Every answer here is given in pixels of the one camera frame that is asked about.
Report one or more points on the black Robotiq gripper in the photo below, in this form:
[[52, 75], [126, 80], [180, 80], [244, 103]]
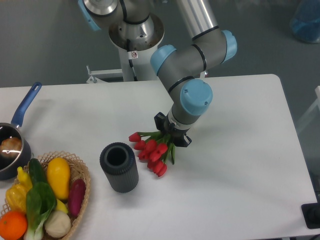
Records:
[[179, 136]]

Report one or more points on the red tulip bouquet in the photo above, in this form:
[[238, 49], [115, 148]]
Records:
[[156, 149]]

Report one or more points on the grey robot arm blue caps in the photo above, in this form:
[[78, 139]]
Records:
[[176, 69]]

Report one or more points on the dark grey ribbed vase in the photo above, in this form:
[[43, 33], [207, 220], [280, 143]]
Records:
[[119, 165]]

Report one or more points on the woven wicker basket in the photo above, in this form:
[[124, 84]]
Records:
[[78, 170]]

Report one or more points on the purple eggplant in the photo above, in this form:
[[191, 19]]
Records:
[[76, 197]]

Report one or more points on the yellow squash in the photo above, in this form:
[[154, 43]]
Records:
[[58, 176]]

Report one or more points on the green cucumber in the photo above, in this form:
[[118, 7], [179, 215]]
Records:
[[36, 172]]

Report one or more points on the beige garlic bulb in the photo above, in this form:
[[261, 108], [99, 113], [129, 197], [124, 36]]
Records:
[[58, 224]]

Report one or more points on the green bok choy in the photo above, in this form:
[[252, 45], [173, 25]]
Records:
[[40, 202]]

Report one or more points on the black device at table edge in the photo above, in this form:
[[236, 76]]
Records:
[[311, 214]]

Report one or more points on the bread roll in pan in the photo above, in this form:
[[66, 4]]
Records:
[[11, 147]]

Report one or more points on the yellow bell pepper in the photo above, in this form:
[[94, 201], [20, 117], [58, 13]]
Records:
[[16, 198]]

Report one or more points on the blue translucent container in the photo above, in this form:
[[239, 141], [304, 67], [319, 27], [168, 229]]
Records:
[[305, 24]]

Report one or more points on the orange fruit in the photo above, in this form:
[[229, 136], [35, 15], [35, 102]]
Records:
[[13, 225]]

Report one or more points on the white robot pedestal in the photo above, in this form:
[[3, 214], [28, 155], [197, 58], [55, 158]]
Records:
[[136, 43]]

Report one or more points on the blue handled saucepan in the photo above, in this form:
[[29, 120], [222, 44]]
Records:
[[8, 167]]

